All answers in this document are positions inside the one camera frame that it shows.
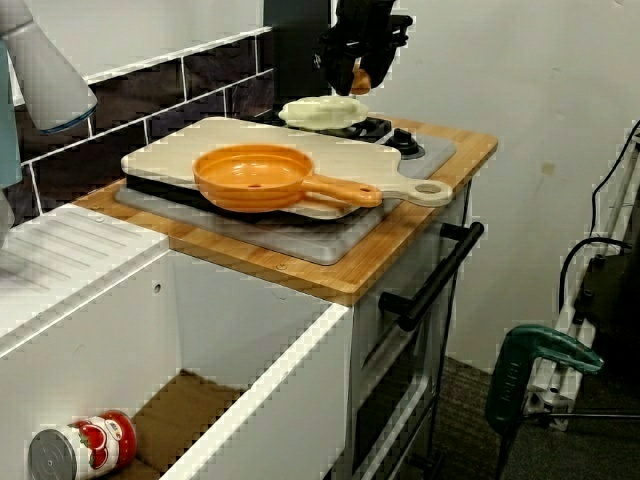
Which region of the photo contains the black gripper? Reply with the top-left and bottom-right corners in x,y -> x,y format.
313,14 -> 415,97

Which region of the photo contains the toy fried chicken piece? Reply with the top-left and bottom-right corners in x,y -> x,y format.
349,62 -> 372,96

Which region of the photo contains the orange toy frying pan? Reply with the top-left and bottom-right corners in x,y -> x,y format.
192,143 -> 384,214

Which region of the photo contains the cream scalloped plate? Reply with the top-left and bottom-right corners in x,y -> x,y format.
277,95 -> 370,134

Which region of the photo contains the black burner grate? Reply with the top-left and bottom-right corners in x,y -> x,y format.
239,112 -> 394,146

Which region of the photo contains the black stove knob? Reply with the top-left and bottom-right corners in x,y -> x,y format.
382,127 -> 426,160

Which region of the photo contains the grey toy stove top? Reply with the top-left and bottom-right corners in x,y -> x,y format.
113,127 -> 459,266

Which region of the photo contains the wooden countertop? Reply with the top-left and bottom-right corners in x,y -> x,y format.
74,117 -> 500,307

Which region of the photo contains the wooden cutting board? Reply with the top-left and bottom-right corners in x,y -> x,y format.
120,116 -> 454,220

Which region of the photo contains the dark tile backsplash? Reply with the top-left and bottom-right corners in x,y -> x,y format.
13,27 -> 275,226

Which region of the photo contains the white toy oven front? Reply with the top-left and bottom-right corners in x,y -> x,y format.
349,179 -> 474,480

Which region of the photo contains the white toy sink unit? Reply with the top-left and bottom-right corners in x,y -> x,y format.
0,202 -> 356,480

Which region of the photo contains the green clamp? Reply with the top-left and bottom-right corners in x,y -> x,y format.
485,323 -> 605,436

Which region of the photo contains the black equipment box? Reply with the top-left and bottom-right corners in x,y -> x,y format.
574,252 -> 640,361

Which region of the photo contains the tomato can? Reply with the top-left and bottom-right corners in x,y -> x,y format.
27,409 -> 138,480

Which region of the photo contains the black oven door handle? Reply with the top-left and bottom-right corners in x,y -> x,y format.
378,221 -> 485,332

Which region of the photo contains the thin black cable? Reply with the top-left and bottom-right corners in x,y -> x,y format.
592,119 -> 640,236

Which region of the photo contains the thick black cable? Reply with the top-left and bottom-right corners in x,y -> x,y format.
558,237 -> 634,321

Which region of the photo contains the aluminium frame rail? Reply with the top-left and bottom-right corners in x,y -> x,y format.
524,144 -> 640,432

